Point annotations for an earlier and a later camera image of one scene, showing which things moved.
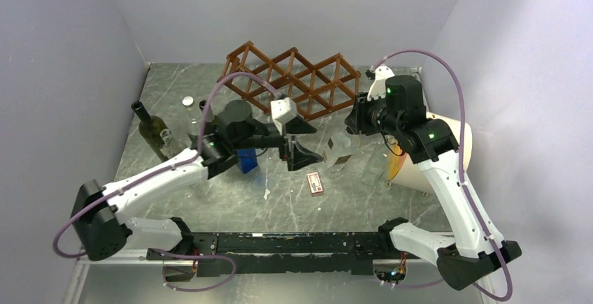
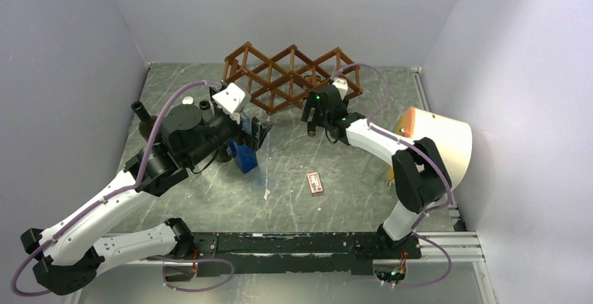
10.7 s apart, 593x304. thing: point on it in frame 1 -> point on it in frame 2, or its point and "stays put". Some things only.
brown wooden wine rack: (315, 89) stays put
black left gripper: (296, 158) -> (258, 133)
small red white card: (315, 184) stays put
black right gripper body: (369, 114) -> (319, 117)
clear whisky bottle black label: (338, 157) -> (311, 126)
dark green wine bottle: (150, 127) stays put
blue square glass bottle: (247, 160) stays put
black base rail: (247, 254) stays put
